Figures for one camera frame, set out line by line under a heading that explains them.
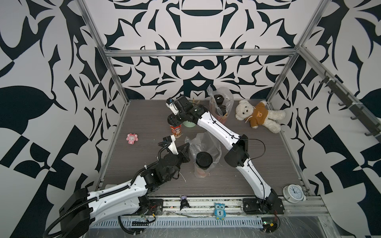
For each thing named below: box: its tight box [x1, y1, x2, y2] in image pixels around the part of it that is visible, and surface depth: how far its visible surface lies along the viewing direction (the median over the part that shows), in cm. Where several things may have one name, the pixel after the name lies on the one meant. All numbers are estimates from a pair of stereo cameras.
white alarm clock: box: [282, 183, 307, 204], surface depth 77 cm
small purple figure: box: [179, 194, 192, 211], surface depth 76 cm
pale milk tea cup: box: [195, 151, 213, 179], surface depth 74 cm
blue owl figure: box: [214, 202, 227, 221], surface depth 73 cm
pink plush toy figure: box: [126, 132, 139, 145], surface depth 98 cm
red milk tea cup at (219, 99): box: [213, 94, 225, 106], surface depth 99 cm
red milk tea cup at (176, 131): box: [169, 123, 183, 139], surface depth 94 cm
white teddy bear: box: [235, 99, 286, 134], surface depth 104 cm
